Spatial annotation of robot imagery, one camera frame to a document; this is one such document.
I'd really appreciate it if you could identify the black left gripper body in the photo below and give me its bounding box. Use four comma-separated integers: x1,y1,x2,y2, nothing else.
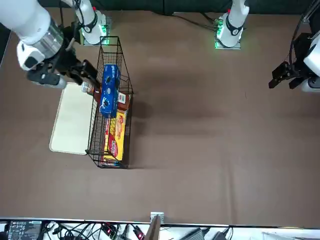
289,32,313,81

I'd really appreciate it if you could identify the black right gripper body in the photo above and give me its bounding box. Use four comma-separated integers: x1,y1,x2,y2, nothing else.
50,21,85,76

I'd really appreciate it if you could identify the blue Oreo cookie box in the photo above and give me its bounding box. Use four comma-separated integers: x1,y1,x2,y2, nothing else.
99,63,122,119

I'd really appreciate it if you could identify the cream plastic tray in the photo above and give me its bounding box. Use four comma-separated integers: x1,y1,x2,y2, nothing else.
48,83,97,156

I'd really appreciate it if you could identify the yellow cookie box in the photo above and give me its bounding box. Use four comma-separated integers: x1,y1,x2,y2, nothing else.
103,111,128,162

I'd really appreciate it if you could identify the black plug red light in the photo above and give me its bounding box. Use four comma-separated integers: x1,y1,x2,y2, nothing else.
131,224,146,240
101,222,118,238

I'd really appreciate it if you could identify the black labelled power adapter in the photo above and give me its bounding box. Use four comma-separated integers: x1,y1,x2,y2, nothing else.
4,219,43,240

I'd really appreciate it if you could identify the small black power adapter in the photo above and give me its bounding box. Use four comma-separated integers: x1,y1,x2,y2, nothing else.
211,231,230,240

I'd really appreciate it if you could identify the grey power adapter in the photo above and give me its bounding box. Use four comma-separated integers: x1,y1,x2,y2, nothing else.
178,226,211,240

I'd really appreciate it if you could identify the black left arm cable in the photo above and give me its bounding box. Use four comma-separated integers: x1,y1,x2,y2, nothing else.
288,11,312,66

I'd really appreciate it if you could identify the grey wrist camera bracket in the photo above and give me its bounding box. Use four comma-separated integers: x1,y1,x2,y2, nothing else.
26,63,68,90

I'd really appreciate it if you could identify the aluminium frame post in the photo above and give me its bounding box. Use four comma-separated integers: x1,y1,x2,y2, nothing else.
298,0,320,25

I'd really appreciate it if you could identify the black wire shelf rack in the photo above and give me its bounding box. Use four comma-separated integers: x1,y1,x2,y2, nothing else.
85,36,136,170

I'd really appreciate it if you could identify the black table cable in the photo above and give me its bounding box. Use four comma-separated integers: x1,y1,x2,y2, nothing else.
172,12,218,28

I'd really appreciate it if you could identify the black ledge cable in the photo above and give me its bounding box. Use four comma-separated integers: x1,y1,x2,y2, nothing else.
56,221,106,240

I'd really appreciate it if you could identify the grey post bracket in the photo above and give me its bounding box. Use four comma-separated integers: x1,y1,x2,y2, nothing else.
149,211,165,224

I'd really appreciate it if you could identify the metal camera post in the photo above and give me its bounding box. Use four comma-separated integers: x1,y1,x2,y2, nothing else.
145,214,162,240

